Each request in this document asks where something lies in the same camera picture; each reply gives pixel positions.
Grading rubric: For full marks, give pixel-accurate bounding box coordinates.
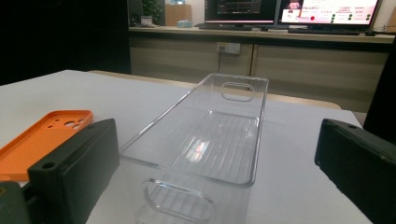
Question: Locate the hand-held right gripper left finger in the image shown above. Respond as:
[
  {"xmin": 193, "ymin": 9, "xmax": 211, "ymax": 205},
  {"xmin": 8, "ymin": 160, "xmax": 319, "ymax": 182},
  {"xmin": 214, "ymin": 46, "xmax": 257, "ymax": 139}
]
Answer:
[{"xmin": 27, "ymin": 118, "xmax": 121, "ymax": 224}]

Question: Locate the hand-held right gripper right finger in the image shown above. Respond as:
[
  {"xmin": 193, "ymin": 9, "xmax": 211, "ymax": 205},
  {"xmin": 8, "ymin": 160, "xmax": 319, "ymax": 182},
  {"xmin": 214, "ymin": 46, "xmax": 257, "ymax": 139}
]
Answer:
[{"xmin": 314, "ymin": 118, "xmax": 396, "ymax": 224}]

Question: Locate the orange phone case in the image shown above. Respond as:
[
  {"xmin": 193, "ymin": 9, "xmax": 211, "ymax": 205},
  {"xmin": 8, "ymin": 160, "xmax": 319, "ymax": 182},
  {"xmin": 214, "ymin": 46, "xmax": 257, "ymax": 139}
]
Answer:
[{"xmin": 0, "ymin": 109, "xmax": 94, "ymax": 183}]

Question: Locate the clear plastic storage box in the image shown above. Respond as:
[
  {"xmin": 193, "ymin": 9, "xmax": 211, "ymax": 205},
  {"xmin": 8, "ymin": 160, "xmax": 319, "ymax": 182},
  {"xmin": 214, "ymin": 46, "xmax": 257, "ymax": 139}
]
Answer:
[{"xmin": 120, "ymin": 72, "xmax": 270, "ymax": 224}]

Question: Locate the black curtain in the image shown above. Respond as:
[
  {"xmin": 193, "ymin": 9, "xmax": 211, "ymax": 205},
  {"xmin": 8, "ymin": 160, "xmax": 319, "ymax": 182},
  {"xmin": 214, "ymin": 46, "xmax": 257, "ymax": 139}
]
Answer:
[
  {"xmin": 0, "ymin": 0, "xmax": 132, "ymax": 87},
  {"xmin": 362, "ymin": 36, "xmax": 396, "ymax": 146}
]

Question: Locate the white table mat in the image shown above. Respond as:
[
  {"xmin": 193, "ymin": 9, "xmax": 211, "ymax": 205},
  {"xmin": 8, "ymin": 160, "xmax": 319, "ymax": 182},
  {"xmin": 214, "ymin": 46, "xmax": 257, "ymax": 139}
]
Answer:
[{"xmin": 0, "ymin": 69, "xmax": 375, "ymax": 224}]

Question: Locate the long wooden desk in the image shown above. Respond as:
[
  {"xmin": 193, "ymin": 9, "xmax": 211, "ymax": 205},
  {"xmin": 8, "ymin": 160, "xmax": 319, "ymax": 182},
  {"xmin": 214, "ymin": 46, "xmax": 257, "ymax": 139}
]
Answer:
[{"xmin": 128, "ymin": 25, "xmax": 396, "ymax": 114}]

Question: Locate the black keyboard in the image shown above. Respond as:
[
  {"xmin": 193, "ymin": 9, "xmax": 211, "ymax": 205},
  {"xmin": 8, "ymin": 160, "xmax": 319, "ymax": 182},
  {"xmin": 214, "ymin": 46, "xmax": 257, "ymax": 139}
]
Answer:
[
  {"xmin": 198, "ymin": 23, "xmax": 255, "ymax": 32},
  {"xmin": 287, "ymin": 27, "xmax": 361, "ymax": 36}
]

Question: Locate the bright screen monitor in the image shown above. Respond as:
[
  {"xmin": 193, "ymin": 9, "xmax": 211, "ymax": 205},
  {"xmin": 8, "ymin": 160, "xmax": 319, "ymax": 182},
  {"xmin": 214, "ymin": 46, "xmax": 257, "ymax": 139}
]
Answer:
[{"xmin": 277, "ymin": 0, "xmax": 383, "ymax": 27}]

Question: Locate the green plant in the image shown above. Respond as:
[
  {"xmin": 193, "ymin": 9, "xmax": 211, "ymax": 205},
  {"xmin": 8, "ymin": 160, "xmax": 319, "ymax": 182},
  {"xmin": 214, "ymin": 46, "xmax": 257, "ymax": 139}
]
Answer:
[{"xmin": 142, "ymin": 0, "xmax": 163, "ymax": 21}]

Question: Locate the cardboard box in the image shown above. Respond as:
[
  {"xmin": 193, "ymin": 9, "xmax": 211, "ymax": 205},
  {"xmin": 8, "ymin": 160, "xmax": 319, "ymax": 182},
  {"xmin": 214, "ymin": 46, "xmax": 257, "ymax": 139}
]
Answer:
[{"xmin": 164, "ymin": 3, "xmax": 193, "ymax": 27}]

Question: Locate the dark screen monitor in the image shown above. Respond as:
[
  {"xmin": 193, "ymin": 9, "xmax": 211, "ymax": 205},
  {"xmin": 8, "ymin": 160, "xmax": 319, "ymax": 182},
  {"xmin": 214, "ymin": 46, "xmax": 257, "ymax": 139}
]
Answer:
[{"xmin": 204, "ymin": 0, "xmax": 279, "ymax": 24}]

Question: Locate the black power cable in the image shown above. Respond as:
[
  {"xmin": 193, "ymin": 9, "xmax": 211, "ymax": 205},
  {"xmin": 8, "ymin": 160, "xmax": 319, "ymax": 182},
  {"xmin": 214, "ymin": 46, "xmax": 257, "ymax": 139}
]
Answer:
[{"xmin": 217, "ymin": 46, "xmax": 224, "ymax": 75}]

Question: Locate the white wall socket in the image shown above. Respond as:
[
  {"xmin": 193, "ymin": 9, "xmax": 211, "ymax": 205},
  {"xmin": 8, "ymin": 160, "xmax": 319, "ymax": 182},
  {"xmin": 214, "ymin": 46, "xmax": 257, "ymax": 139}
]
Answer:
[{"xmin": 216, "ymin": 41, "xmax": 242, "ymax": 56}]

